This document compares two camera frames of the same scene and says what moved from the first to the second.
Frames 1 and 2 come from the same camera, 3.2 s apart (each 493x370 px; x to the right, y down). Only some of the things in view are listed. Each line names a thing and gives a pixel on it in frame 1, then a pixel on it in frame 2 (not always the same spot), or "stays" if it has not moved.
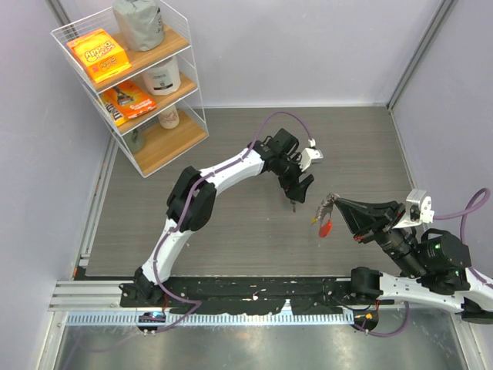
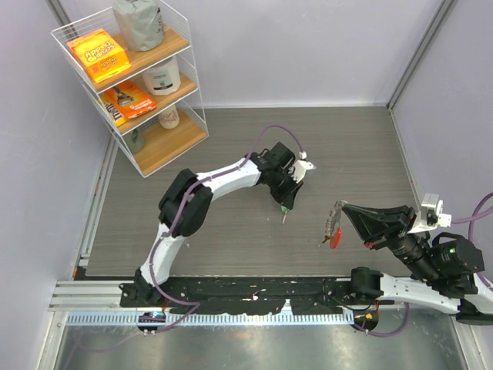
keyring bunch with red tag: x=323 y=214 to x=333 y=231
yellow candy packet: x=118 y=117 stays
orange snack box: x=99 y=55 stays
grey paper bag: x=140 y=24 stays
